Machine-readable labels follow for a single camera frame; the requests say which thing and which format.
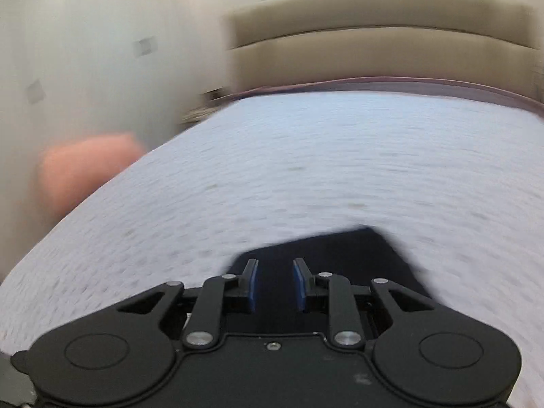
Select left bedside table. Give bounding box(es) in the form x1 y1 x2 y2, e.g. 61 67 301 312
180 87 236 129

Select black hoodie white stripes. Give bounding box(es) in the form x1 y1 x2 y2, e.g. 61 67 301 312
226 226 431 310

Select pink folded blanket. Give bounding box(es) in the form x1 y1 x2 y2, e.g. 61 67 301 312
38 133 147 219

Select white wardrobe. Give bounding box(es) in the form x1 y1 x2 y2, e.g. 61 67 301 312
1 0 206 274

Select bed with floral sheet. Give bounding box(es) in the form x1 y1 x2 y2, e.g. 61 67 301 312
1 90 543 407

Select beige padded headboard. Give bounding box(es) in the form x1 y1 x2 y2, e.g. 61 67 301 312
228 0 541 99

